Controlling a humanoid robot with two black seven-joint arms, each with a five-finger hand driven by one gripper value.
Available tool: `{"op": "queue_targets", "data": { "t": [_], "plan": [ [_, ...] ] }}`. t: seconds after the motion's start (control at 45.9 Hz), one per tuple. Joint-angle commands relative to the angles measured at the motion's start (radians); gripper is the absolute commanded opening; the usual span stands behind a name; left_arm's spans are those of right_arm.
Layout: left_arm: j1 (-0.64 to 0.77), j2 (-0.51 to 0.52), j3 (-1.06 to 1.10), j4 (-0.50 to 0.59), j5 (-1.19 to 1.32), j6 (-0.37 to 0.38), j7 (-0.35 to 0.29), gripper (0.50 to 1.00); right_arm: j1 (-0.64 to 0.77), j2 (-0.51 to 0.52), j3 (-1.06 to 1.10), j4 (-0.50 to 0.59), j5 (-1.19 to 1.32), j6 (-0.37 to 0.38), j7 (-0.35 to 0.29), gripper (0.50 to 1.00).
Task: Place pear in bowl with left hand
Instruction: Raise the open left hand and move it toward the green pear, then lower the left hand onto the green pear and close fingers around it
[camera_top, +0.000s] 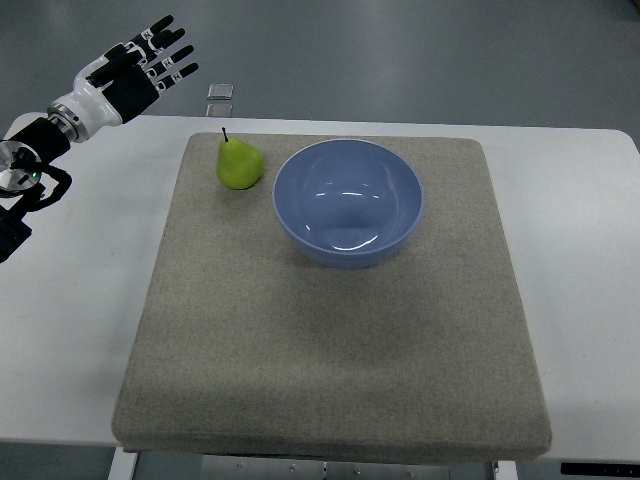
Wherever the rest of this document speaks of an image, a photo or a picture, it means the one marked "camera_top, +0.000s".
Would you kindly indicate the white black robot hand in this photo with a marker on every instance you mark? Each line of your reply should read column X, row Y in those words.
column 123, row 82

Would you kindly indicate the green pear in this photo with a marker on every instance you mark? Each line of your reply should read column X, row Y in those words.
column 239, row 164

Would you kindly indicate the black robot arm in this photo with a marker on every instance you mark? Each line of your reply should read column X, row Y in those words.
column 29, row 177

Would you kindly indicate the blue bowl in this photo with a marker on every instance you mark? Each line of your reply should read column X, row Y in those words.
column 348, row 203

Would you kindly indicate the lower metal floor plate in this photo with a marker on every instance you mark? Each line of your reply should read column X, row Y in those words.
column 219, row 110

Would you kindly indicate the beige felt mat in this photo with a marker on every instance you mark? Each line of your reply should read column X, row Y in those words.
column 247, row 347

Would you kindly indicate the white table frame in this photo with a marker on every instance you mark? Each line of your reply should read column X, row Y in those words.
column 192, row 466

